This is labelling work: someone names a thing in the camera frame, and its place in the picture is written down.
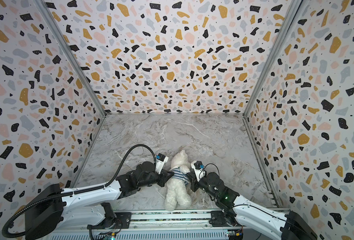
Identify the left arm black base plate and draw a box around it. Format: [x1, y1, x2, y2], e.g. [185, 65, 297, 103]
[87, 212, 132, 230]

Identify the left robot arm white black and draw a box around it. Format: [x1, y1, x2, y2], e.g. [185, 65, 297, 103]
[25, 162, 174, 240]

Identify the white fluffy teddy bear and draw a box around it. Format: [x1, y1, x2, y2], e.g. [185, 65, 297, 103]
[165, 150, 191, 212]

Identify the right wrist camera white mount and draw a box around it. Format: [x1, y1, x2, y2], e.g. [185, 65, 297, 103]
[191, 161, 206, 182]

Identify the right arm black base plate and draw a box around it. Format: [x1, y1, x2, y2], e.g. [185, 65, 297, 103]
[209, 210, 241, 227]

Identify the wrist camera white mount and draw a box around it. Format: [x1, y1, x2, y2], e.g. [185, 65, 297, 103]
[155, 154, 169, 174]
[191, 161, 206, 182]

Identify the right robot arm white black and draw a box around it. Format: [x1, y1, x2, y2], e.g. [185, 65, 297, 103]
[187, 170, 317, 240]

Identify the grey vented cable duct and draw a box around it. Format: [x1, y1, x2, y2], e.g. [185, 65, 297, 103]
[45, 230, 229, 240]

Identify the blue white striped knit sweater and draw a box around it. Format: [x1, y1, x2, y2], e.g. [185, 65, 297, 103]
[171, 167, 190, 185]

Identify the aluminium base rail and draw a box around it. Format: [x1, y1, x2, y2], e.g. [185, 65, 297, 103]
[55, 206, 289, 235]

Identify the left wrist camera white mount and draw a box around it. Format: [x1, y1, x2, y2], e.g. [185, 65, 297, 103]
[155, 154, 169, 174]

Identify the black corrugated cable conduit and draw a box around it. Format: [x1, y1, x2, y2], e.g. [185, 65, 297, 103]
[1, 143, 157, 239]

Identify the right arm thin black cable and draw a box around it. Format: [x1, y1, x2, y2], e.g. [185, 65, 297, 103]
[203, 163, 303, 238]

